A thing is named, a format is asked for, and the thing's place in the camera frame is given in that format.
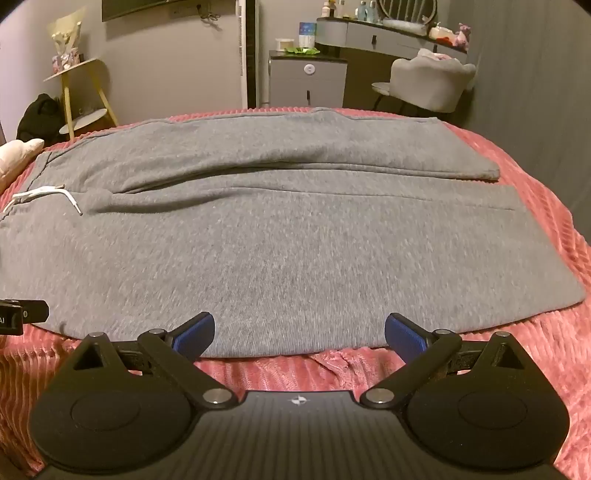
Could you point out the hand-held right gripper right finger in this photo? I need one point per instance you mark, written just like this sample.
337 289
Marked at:
402 334

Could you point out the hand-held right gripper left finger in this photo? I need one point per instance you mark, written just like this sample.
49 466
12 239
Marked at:
196 331

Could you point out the grey pants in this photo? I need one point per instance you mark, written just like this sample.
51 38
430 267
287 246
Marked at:
277 254

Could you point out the pink ribbed blanket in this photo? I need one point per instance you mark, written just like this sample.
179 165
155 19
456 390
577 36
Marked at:
531 369

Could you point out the cream pillow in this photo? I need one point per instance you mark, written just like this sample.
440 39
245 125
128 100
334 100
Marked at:
16 154

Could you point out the black bag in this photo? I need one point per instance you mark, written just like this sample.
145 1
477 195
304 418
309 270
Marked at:
40 119

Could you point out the yellow side table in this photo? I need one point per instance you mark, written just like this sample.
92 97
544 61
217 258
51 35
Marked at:
85 104

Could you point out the grey upholstered chair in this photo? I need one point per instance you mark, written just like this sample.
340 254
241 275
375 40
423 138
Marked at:
427 83

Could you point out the grey bedside cabinet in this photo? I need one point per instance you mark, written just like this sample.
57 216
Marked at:
307 83

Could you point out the wrapped flower bouquet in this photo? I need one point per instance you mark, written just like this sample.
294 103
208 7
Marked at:
66 44

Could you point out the tall white heater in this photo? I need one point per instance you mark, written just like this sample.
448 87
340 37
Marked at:
246 50

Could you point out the green packet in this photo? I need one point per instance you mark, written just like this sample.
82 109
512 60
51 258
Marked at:
302 50

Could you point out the grey dressing table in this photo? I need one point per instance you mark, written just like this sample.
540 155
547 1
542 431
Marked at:
364 37

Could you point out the pink plush toy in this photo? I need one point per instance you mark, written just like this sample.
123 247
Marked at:
462 37

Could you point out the blue box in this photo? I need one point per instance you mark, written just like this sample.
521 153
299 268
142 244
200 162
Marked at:
307 35

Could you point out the round mirror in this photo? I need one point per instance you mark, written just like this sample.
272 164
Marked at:
408 9

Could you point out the white bottle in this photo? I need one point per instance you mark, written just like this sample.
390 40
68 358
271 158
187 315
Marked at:
327 10

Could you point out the wall television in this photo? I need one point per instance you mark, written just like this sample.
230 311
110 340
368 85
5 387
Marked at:
138 8

